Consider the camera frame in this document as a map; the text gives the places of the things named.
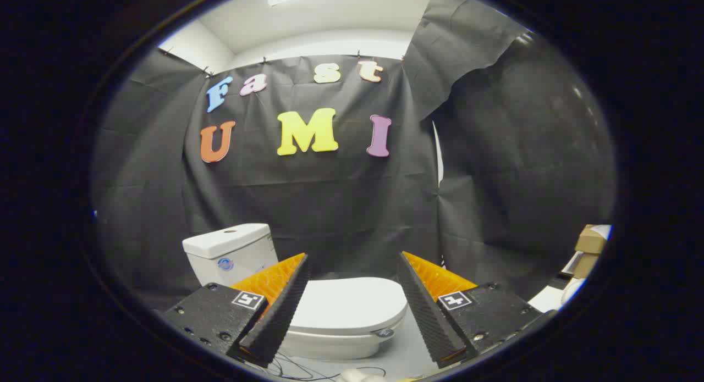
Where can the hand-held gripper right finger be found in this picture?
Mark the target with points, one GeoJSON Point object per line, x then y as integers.
{"type": "Point", "coordinates": [429, 316]}

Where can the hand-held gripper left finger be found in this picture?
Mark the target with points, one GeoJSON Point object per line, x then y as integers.
{"type": "Point", "coordinates": [278, 316]}

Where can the white toilet lid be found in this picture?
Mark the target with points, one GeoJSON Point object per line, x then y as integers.
{"type": "Point", "coordinates": [346, 305]}

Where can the white toilet bowl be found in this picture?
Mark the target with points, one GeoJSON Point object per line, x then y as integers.
{"type": "Point", "coordinates": [330, 348]}

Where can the white toilet tank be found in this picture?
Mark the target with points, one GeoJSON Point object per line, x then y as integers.
{"type": "Point", "coordinates": [231, 255]}

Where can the black backdrop cloth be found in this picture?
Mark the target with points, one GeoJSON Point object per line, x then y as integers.
{"type": "Point", "coordinates": [330, 206]}

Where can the cardboard box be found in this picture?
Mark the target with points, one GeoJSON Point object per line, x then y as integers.
{"type": "Point", "coordinates": [584, 265]}
{"type": "Point", "coordinates": [591, 240]}

